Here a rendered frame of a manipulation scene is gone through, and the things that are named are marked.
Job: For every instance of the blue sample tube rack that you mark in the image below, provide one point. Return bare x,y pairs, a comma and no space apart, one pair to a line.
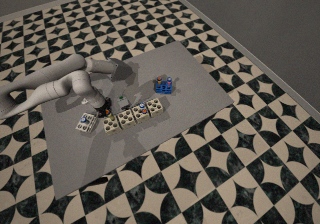
163,87

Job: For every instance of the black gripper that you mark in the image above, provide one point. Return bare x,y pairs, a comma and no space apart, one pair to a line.
103,109

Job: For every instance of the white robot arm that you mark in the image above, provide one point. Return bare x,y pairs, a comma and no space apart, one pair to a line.
55,81

